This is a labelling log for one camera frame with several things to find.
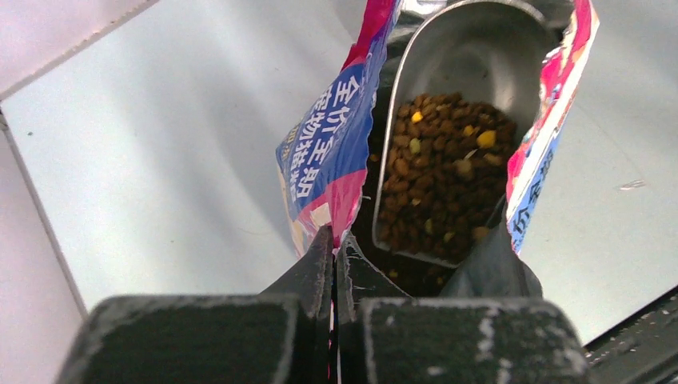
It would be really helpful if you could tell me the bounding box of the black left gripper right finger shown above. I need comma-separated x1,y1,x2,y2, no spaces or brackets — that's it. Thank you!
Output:
335,236,591,383

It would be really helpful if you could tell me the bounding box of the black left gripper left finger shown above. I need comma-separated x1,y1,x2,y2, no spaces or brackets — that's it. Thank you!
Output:
56,226,334,383

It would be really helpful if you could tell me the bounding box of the pet food bag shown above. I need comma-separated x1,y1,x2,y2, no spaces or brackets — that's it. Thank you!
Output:
275,0,601,301

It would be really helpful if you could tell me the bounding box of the metal food scoop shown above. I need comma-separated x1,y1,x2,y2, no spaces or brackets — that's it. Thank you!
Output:
371,0,563,269

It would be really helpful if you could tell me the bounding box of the brown pet food kibble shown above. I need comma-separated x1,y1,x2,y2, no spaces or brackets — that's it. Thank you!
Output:
352,93,517,296

